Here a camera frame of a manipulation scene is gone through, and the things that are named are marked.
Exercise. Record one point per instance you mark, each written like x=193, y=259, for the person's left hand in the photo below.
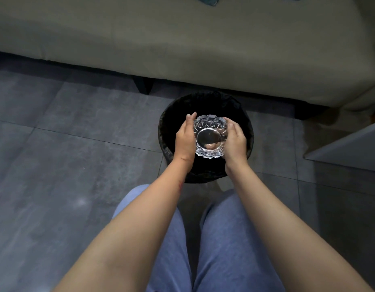
x=184, y=142

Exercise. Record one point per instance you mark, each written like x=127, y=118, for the person's right hand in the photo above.
x=236, y=145

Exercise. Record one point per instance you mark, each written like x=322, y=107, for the person's left thumb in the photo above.
x=190, y=119

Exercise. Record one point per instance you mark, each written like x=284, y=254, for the person's right thumb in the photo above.
x=235, y=130

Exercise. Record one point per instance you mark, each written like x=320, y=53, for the clear glass ashtray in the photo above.
x=210, y=136

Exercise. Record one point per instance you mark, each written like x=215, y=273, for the person's left forearm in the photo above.
x=129, y=231

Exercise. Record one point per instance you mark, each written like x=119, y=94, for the person's right forearm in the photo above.
x=284, y=231

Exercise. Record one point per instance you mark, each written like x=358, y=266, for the black round trash bin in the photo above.
x=205, y=118

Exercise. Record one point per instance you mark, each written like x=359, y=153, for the grey fabric sofa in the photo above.
x=187, y=42

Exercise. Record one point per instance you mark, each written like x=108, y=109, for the grey low table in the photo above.
x=348, y=147

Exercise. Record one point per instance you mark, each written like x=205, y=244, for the person's blue trousers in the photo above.
x=218, y=246

